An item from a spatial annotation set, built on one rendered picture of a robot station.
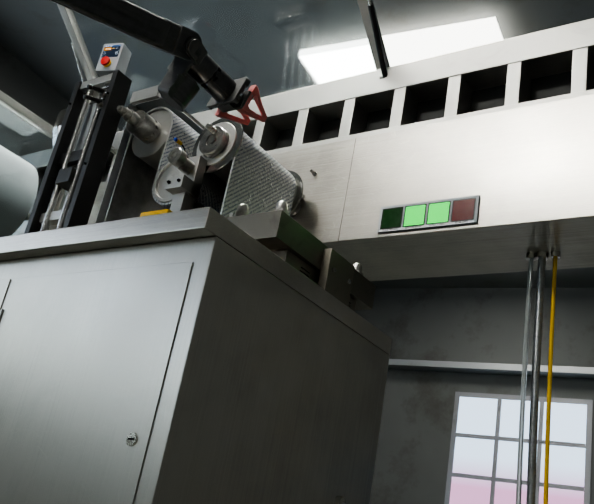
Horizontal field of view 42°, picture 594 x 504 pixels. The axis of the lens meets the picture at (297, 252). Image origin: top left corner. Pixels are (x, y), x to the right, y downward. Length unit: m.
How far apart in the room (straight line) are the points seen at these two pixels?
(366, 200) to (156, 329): 0.81
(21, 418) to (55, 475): 0.16
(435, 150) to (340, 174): 0.26
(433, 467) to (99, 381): 6.52
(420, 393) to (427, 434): 0.42
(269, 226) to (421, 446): 6.35
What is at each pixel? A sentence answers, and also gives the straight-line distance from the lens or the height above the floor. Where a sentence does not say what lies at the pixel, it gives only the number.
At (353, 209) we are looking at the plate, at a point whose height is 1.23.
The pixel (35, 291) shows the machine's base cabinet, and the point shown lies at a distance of 1.56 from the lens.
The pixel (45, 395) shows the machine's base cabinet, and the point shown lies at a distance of 1.42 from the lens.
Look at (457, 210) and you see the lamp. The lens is 1.77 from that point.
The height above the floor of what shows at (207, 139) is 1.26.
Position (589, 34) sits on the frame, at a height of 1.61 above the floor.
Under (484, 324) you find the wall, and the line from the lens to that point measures 7.95.
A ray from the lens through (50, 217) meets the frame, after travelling 1.93.
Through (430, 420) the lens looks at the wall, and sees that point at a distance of 7.81.
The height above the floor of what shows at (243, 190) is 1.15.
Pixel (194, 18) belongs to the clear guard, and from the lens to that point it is 2.46.
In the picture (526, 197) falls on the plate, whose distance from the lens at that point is 1.74.
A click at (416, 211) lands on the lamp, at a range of 1.82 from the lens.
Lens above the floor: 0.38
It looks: 22 degrees up
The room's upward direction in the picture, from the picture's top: 11 degrees clockwise
